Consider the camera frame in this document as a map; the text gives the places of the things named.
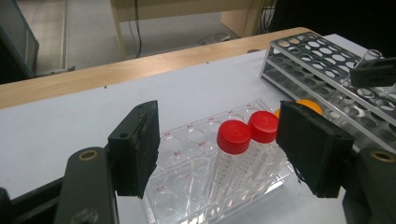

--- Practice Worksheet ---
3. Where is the aluminium test tube rack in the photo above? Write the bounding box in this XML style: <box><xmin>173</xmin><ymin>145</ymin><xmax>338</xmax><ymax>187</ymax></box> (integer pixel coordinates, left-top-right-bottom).
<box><xmin>259</xmin><ymin>31</ymin><xmax>396</xmax><ymax>155</ymax></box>

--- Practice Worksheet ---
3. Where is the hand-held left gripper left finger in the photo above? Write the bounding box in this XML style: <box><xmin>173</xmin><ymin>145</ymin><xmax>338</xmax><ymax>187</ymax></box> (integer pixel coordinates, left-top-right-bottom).
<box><xmin>107</xmin><ymin>100</ymin><xmax>161</xmax><ymax>199</ymax></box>

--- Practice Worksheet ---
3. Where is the clear glass test tube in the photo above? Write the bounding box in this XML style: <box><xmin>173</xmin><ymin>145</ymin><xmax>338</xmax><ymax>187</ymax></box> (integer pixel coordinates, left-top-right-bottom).
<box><xmin>358</xmin><ymin>49</ymin><xmax>383</xmax><ymax>68</ymax></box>

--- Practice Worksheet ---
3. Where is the red cap centrifuge tube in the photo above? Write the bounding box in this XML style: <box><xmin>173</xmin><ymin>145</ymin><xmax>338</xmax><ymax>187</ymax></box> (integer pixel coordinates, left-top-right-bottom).
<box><xmin>230</xmin><ymin>110</ymin><xmax>279</xmax><ymax>200</ymax></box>
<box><xmin>202</xmin><ymin>119</ymin><xmax>252</xmax><ymax>218</ymax></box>

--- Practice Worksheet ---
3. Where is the black cable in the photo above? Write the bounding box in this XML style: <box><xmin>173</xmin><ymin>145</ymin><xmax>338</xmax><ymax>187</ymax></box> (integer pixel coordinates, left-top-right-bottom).
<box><xmin>133</xmin><ymin>0</ymin><xmax>144</xmax><ymax>60</ymax></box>

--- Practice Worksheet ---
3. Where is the clear acrylic tube rack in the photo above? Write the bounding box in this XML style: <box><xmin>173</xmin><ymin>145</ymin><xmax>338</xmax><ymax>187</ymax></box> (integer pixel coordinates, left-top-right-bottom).
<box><xmin>141</xmin><ymin>98</ymin><xmax>295</xmax><ymax>224</ymax></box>

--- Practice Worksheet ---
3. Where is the beige desk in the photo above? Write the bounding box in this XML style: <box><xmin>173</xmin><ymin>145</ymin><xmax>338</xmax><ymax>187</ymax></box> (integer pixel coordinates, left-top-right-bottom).
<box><xmin>108</xmin><ymin>0</ymin><xmax>278</xmax><ymax>59</ymax></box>

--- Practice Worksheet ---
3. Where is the grey cabinet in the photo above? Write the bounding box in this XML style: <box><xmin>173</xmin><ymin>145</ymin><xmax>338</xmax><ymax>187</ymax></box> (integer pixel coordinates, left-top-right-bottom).
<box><xmin>0</xmin><ymin>0</ymin><xmax>76</xmax><ymax>83</ymax></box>

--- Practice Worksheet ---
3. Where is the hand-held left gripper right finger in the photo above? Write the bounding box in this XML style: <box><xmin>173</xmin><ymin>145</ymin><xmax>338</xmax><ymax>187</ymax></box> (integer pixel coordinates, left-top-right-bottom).
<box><xmin>276</xmin><ymin>100</ymin><xmax>355</xmax><ymax>198</ymax></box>

